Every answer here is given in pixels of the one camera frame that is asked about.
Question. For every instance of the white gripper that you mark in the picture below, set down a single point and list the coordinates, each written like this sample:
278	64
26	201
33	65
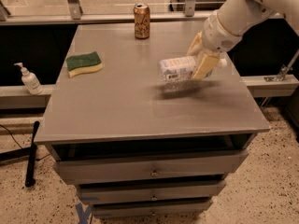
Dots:
216	36

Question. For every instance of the blue plastic water bottle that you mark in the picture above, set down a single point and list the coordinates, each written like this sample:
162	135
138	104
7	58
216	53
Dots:
180	69

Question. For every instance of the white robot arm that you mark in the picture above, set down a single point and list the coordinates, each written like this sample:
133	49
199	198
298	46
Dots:
225	27

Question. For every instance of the orange soda can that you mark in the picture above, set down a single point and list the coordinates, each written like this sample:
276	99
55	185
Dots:
142	20

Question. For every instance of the white pump dispenser bottle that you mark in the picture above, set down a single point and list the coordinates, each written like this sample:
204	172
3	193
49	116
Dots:
30	80

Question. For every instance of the green yellow sponge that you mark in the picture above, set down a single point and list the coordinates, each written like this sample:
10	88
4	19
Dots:
83	64

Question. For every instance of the grey drawer cabinet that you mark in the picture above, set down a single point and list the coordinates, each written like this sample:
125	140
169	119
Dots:
126	110

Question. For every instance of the middle grey drawer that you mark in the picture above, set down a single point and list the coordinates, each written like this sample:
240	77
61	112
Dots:
153	192

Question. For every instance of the grey drawer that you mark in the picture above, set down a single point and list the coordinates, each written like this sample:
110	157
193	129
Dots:
153	192
150	208
146	168

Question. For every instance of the bottom grey drawer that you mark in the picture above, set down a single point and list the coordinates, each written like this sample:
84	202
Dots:
150	208

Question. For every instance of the top grey drawer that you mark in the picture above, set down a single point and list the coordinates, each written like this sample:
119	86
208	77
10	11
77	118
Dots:
146	168

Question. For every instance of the black stand leg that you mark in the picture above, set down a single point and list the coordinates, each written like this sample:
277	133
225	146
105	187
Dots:
29	152

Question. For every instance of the metal bracket on ledge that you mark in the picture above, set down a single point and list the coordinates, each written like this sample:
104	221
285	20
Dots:
283	70

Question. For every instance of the metal railing frame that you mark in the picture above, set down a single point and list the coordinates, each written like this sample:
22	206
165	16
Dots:
27	12

